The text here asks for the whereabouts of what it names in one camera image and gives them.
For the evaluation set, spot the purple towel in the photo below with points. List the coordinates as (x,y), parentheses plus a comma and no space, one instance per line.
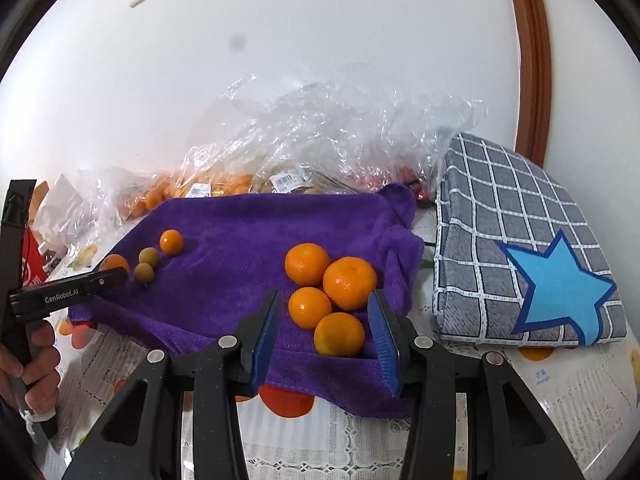
(225,240)

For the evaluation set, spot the brown wooden door frame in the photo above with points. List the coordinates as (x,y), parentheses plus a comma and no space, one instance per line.
(532,60)

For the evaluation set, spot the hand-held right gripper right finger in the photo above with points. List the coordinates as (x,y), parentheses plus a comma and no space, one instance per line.
(385,345)

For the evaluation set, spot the clear bag of red fruit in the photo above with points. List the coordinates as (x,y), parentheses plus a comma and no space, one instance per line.
(380,125)

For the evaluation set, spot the clear plastic bag of oranges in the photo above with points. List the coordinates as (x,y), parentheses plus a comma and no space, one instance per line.
(225,180)

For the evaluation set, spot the fruit-print tablecloth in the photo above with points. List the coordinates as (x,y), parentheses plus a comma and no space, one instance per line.
(550,400)

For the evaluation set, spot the red paper bag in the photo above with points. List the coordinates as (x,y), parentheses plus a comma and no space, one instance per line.
(35,260)

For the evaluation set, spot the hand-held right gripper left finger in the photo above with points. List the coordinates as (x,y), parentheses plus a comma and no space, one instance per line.
(265,340)

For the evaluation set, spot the person's left hand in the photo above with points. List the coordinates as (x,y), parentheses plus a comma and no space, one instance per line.
(45,355)

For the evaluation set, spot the small orange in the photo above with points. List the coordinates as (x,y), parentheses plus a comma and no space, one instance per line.
(171,241)

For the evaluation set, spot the white plastic bag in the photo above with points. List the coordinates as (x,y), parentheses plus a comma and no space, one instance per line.
(60,210)

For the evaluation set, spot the white barcode label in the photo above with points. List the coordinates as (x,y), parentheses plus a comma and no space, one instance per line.
(286,180)
(200,189)

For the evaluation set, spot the grey checked pillow, blue star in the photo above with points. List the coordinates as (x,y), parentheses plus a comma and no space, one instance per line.
(480,220)

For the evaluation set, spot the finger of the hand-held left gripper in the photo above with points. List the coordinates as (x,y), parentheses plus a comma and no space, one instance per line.
(110,280)

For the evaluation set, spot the small yellow-green fruit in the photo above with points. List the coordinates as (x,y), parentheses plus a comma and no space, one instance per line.
(148,256)
(144,272)

